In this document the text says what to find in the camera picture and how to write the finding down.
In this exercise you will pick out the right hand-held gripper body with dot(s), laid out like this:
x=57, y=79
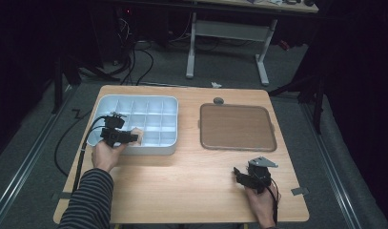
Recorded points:
x=261, y=176

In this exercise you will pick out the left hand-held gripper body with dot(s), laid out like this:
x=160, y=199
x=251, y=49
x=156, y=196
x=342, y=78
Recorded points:
x=112, y=132

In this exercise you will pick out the pale pink sock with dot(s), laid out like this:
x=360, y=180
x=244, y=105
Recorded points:
x=138, y=135

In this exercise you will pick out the white divided storage box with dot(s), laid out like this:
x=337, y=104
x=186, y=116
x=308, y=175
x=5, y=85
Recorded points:
x=156, y=120

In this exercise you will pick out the person's left hand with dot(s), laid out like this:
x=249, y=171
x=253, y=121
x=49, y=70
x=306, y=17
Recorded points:
x=106, y=157

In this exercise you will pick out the person's right hand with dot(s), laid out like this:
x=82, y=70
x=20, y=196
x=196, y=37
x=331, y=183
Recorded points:
x=261, y=206

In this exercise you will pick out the grey tape piece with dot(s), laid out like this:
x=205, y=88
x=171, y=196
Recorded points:
x=299, y=191

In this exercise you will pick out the brown wooden tray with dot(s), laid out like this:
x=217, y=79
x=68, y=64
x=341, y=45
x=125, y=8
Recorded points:
x=237, y=127

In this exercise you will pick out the black metal stand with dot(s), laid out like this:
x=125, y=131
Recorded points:
x=58, y=86
x=317, y=105

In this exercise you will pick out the grey round table cap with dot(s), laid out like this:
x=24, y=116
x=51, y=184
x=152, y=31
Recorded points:
x=218, y=101

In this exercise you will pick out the dark tape piece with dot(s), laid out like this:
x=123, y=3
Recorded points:
x=59, y=196

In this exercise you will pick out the crumpled white paper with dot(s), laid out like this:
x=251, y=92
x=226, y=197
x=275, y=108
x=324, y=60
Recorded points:
x=216, y=85

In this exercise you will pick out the metal floor rail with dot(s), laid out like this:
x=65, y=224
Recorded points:
x=331, y=165
x=29, y=156

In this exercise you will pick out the white metal frame desk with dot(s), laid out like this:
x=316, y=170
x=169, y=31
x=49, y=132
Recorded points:
x=229, y=31

